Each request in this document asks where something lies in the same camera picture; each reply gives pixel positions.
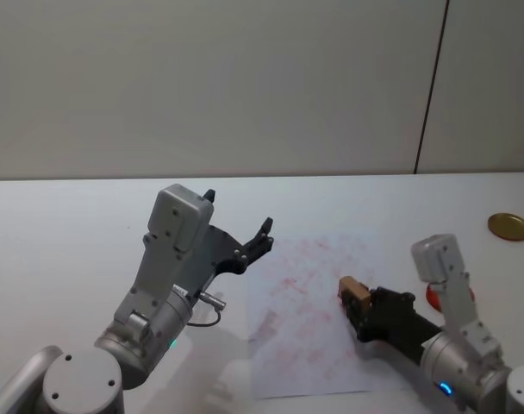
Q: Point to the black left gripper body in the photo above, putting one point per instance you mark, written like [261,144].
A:
[214,252]

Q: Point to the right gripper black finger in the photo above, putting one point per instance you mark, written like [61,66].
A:
[393,296]
[355,317]

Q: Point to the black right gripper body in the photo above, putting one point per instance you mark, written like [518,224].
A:
[395,321]

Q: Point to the small wooden stamp block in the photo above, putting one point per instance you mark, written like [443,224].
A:
[353,291]

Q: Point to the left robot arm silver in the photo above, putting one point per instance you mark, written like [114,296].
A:
[158,276]

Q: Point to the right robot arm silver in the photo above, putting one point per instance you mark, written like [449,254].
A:
[460,345]

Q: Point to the red round ink pad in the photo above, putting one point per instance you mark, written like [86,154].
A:
[432,297]

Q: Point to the white paper sheet red marks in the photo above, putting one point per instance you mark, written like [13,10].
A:
[305,310]

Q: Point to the round gold metal lid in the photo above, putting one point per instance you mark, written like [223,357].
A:
[509,226]

